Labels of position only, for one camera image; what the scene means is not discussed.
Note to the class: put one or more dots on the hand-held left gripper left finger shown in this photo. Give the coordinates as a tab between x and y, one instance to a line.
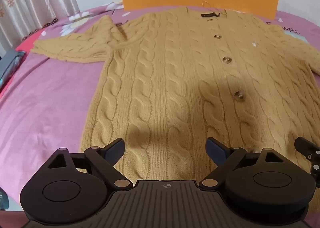
115	148

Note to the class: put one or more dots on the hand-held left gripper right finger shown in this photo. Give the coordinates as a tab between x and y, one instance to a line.
214	149

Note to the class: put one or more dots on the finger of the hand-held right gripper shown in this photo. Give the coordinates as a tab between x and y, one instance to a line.
303	145

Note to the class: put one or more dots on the pink floral bedsheet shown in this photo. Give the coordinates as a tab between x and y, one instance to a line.
45	97

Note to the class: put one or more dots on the grey and blue folded cloth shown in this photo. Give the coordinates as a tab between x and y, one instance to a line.
7	65

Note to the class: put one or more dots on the red sheet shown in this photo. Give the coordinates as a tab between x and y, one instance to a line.
23	45

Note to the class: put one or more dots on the beige floral curtain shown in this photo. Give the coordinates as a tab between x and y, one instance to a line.
32	0

